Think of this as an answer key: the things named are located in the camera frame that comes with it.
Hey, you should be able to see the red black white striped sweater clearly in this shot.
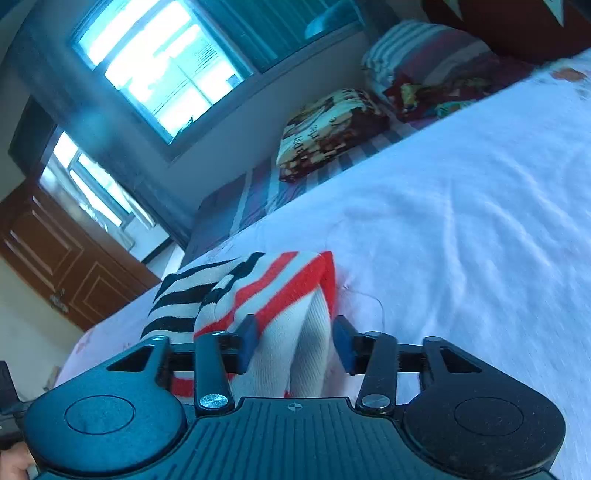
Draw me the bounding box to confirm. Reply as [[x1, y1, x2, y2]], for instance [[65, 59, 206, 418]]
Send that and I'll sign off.
[[141, 251, 335, 399]]

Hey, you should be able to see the left hand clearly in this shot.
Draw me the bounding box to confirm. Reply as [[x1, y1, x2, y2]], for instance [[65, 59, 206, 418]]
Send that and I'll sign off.
[[0, 442, 35, 480]]

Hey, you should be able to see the striped purple mattress sheet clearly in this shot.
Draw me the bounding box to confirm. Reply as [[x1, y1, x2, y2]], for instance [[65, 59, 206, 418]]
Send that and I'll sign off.
[[182, 122, 417, 265]]

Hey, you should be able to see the brown wooden door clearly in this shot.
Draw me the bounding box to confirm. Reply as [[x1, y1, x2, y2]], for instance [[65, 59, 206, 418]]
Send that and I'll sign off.
[[1, 181, 160, 331]]

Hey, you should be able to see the white floral bed sheet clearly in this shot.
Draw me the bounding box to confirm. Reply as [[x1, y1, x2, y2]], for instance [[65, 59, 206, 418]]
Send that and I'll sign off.
[[55, 50, 591, 480]]

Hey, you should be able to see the folded patterned blanket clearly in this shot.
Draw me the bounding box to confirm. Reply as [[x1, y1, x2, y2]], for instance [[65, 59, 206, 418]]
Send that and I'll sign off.
[[276, 88, 390, 183]]

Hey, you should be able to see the colourful floral cloth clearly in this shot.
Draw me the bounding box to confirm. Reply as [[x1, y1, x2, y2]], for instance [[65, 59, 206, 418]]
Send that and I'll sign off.
[[385, 58, 535, 123]]

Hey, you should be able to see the window with teal curtain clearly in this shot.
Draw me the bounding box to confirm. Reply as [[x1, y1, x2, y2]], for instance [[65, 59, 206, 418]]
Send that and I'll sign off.
[[72, 0, 359, 145]]

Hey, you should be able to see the striped pillow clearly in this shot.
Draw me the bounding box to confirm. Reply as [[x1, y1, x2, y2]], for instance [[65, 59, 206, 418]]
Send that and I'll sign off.
[[362, 20, 499, 93]]

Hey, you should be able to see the red heart-shaped headboard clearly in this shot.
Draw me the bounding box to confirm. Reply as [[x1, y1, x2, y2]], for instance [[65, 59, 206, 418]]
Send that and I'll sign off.
[[421, 1, 590, 64]]

